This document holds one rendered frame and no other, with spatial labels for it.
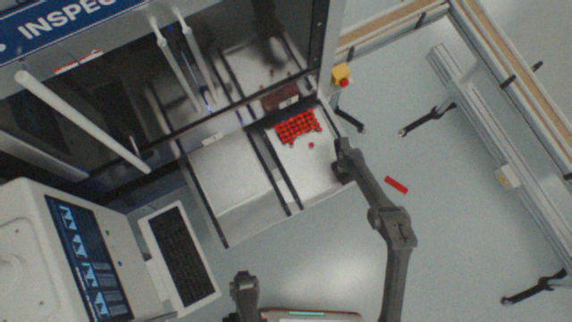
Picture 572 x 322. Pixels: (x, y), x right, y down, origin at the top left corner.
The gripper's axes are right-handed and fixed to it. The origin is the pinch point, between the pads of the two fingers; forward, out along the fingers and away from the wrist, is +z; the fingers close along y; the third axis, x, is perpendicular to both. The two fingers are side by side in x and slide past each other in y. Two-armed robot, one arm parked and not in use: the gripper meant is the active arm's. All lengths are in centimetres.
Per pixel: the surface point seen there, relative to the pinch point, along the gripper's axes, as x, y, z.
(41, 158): 86, 28, -62
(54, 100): 65, 17, -96
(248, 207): 40.0, 7.0, 0.8
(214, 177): 48, 25, -2
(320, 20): -5, 29, -66
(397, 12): -58, 55, -9
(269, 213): 33.6, 1.0, 1.6
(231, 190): 43.5, 16.2, -0.5
